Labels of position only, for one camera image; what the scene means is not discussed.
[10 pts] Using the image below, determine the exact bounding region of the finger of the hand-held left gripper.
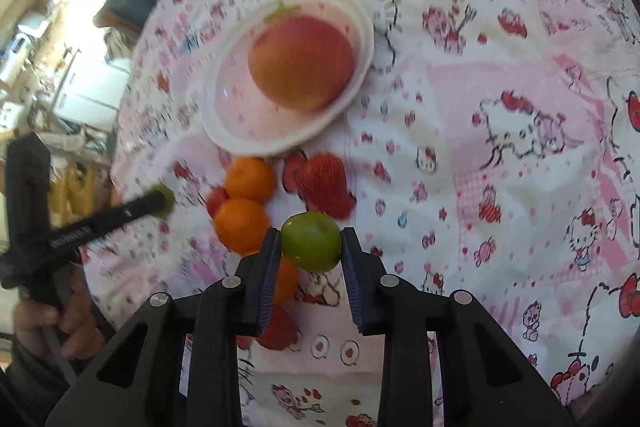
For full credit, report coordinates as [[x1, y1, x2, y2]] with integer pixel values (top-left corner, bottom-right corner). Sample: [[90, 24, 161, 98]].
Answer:
[[47, 189, 168, 260]]

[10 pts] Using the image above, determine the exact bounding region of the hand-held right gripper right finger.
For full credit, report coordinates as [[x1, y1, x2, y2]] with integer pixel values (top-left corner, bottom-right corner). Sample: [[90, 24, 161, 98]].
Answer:
[[340, 227, 576, 427]]

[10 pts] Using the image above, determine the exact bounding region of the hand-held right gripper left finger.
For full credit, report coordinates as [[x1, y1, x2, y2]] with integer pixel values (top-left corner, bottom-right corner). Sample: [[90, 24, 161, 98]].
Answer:
[[46, 228, 283, 427]]

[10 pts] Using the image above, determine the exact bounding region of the orange mandarin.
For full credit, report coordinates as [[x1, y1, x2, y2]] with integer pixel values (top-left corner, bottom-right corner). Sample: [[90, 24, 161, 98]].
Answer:
[[272, 256, 300, 305], [223, 157, 277, 202], [213, 198, 271, 255]]

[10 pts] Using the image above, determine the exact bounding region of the small red strawberry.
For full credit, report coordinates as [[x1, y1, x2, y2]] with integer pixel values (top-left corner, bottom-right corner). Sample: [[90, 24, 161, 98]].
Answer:
[[256, 306, 302, 351]]

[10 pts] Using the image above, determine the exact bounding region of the small green grape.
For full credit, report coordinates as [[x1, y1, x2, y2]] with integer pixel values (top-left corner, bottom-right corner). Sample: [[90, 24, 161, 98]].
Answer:
[[150, 185, 177, 215]]

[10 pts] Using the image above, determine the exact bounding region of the red cherry tomato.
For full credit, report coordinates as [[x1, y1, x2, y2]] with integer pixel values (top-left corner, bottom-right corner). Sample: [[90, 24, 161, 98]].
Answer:
[[206, 187, 230, 218]]

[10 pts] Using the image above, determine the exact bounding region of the large red strawberry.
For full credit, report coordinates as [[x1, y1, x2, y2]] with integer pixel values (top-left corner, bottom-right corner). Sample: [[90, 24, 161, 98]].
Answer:
[[295, 152, 357, 220]]

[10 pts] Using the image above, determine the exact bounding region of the white plastic plate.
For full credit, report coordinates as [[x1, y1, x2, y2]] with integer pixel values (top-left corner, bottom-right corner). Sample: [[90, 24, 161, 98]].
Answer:
[[200, 0, 376, 158]]

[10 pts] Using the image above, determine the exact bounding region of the person's left hand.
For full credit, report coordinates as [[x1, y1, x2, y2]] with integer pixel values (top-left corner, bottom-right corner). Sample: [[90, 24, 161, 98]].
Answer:
[[12, 264, 103, 358]]

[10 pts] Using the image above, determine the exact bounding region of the white cabinet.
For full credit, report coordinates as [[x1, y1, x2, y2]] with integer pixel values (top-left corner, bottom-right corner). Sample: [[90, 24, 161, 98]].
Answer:
[[55, 52, 133, 132]]

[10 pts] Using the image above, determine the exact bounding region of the blue chair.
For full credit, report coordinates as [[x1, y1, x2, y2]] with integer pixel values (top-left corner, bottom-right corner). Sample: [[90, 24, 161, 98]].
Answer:
[[92, 0, 161, 30]]

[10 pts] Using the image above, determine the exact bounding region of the pink cartoon printed blanket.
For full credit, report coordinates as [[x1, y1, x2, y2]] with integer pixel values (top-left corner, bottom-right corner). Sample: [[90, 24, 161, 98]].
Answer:
[[82, 0, 640, 427]]

